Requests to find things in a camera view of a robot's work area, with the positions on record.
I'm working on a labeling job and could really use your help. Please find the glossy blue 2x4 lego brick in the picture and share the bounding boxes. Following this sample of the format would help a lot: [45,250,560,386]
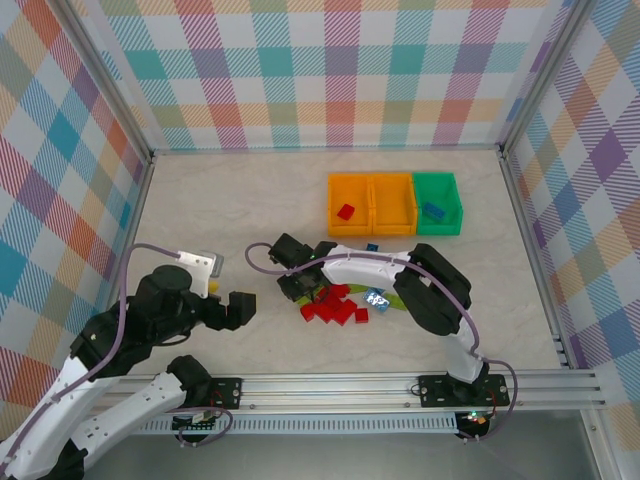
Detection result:
[363,288,392,314]

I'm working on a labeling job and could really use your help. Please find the green plastic bin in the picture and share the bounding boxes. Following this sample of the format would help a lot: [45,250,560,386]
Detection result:
[412,171,465,236]

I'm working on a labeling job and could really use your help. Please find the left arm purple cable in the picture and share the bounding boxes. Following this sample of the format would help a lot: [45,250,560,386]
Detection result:
[0,243,234,469]

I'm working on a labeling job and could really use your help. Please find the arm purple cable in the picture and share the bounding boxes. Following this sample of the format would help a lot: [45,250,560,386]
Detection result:
[247,242,519,444]
[0,243,234,469]

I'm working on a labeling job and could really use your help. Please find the thin aluminium frame bar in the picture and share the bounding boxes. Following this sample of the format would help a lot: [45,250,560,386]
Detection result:
[149,146,504,155]

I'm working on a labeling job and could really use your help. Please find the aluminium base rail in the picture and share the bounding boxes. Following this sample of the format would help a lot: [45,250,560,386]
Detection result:
[92,369,604,414]

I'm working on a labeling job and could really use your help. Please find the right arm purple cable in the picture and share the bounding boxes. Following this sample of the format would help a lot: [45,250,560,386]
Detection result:
[247,242,519,444]

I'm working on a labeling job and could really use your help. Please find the white slotted cable duct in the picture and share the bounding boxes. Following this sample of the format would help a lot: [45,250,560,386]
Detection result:
[134,417,459,437]

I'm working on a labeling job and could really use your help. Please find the aluminium frame post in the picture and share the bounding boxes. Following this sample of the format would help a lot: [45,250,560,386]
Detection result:
[62,0,156,164]
[498,0,599,156]

